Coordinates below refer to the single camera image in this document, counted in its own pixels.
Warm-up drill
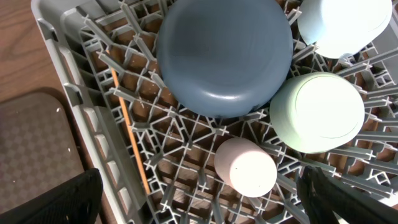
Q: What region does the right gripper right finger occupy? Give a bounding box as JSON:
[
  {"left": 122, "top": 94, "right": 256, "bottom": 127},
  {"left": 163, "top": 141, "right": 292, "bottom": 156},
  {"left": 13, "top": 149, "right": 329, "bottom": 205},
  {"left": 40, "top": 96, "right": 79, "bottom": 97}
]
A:
[{"left": 297, "top": 167, "right": 397, "bottom": 224}]

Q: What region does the dark brown serving tray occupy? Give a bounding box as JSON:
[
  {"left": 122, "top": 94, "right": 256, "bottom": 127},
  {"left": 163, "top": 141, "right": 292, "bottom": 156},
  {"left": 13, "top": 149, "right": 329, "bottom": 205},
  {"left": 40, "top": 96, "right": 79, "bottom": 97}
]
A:
[{"left": 1, "top": 93, "right": 84, "bottom": 213}]

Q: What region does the dark blue plate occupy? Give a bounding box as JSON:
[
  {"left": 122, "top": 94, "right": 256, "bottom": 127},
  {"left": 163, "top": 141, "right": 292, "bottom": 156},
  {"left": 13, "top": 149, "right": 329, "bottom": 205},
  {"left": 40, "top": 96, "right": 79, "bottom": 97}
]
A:
[{"left": 157, "top": 0, "right": 293, "bottom": 118}]

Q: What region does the grey dishwasher rack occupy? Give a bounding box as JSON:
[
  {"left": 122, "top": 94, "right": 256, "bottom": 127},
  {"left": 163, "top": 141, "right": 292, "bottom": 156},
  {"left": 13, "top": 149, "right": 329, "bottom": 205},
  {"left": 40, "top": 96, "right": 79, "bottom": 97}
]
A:
[{"left": 31, "top": 0, "right": 397, "bottom": 223}]

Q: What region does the pink plastic cup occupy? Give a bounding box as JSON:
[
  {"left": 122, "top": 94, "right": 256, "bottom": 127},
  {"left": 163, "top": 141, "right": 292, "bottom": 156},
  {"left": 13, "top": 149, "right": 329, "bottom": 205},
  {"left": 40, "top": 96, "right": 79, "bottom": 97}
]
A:
[{"left": 214, "top": 138, "right": 277, "bottom": 198}]

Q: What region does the mint green bowl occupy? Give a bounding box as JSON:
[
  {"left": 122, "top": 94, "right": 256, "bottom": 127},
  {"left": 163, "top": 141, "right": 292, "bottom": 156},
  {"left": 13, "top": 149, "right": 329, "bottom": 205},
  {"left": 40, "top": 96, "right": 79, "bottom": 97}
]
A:
[{"left": 269, "top": 72, "right": 364, "bottom": 154}]

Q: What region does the wooden chopstick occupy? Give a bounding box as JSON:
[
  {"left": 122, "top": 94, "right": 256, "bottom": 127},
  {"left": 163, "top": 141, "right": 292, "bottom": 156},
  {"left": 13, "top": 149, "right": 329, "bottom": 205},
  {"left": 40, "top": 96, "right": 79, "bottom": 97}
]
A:
[{"left": 106, "top": 47, "right": 150, "bottom": 195}]

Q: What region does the light blue bowl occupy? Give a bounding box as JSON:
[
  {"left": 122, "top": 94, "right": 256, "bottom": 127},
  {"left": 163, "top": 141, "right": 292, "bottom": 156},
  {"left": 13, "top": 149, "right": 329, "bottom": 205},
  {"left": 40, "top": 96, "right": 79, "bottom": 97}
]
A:
[{"left": 297, "top": 0, "right": 392, "bottom": 58}]

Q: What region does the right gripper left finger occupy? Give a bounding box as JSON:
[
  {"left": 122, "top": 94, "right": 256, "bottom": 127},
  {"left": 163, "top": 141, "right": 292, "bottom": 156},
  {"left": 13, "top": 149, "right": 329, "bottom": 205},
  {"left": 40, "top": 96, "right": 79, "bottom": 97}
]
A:
[{"left": 1, "top": 168, "right": 103, "bottom": 223}]

